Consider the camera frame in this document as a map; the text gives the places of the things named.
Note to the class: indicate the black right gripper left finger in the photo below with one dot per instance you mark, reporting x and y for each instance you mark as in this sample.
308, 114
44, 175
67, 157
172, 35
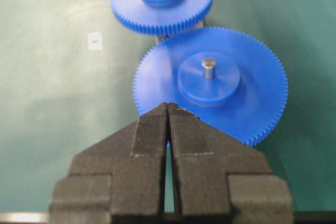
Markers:
121, 179

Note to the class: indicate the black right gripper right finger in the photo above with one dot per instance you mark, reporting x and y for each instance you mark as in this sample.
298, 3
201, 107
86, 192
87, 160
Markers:
220, 180

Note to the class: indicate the large blue gear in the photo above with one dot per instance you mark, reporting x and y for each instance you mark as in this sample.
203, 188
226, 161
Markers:
245, 99

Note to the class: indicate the steel shaft large gear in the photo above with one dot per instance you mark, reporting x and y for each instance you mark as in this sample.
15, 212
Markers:
209, 65

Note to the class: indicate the silver aluminium extrusion rail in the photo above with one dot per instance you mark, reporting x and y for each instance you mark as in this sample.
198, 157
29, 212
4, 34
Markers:
184, 29

